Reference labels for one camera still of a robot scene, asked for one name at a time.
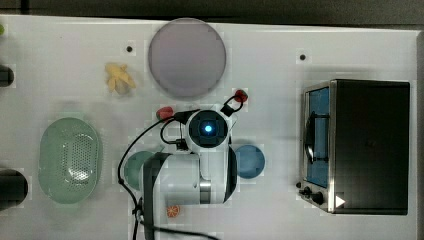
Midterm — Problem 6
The green cup with handle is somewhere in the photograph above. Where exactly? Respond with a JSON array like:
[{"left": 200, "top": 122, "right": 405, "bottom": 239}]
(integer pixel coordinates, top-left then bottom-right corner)
[{"left": 124, "top": 151, "right": 153, "bottom": 191}]

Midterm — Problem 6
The black cylinder mount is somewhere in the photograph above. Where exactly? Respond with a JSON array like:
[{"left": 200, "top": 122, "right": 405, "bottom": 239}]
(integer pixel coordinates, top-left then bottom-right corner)
[
  {"left": 0, "top": 65, "right": 14, "bottom": 87},
  {"left": 0, "top": 169, "right": 28, "bottom": 211}
]

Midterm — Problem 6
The black cylinder upper mount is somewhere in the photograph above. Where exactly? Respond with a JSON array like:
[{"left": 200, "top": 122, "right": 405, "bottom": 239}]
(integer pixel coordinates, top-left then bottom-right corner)
[{"left": 0, "top": 65, "right": 14, "bottom": 87}]

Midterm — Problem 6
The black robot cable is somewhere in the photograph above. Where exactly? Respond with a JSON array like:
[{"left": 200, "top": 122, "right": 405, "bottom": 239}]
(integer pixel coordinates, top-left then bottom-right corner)
[{"left": 117, "top": 94, "right": 244, "bottom": 240}]

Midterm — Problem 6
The plush strawberry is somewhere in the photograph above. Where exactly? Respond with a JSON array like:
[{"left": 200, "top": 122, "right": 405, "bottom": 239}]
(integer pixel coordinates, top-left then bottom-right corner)
[{"left": 156, "top": 106, "right": 174, "bottom": 120}]

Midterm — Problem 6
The black cylinder lower mount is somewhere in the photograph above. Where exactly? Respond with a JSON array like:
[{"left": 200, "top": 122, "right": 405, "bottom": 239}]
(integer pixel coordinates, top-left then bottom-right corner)
[{"left": 0, "top": 169, "right": 28, "bottom": 211}]

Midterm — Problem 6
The green plastic strainer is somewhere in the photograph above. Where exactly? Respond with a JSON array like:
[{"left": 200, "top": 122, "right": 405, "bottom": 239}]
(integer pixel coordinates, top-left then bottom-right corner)
[{"left": 38, "top": 117, "right": 101, "bottom": 204}]

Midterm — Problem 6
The yellow plush banana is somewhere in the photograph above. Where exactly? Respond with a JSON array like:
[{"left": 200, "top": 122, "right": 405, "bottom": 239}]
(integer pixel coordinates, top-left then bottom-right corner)
[{"left": 105, "top": 63, "right": 136, "bottom": 92}]

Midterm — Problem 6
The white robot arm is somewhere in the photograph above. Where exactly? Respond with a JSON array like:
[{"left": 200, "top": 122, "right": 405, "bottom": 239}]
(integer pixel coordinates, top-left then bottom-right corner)
[{"left": 137, "top": 105, "right": 237, "bottom": 240}]

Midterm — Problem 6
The plush orange slice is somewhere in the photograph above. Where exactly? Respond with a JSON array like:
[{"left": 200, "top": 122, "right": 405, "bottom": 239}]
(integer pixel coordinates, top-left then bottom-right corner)
[{"left": 167, "top": 205, "right": 180, "bottom": 218}]

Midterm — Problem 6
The small red plush fruit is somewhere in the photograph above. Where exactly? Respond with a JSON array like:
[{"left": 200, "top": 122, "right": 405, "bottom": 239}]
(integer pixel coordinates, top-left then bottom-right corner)
[{"left": 234, "top": 89, "right": 248, "bottom": 103}]

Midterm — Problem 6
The blue cup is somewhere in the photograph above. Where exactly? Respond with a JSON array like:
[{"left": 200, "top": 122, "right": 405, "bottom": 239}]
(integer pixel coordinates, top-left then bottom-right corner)
[{"left": 235, "top": 145, "right": 265, "bottom": 179}]

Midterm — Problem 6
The grey round plate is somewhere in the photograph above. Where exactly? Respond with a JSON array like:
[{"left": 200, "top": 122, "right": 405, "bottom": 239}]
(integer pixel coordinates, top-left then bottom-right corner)
[{"left": 148, "top": 18, "right": 226, "bottom": 98}]

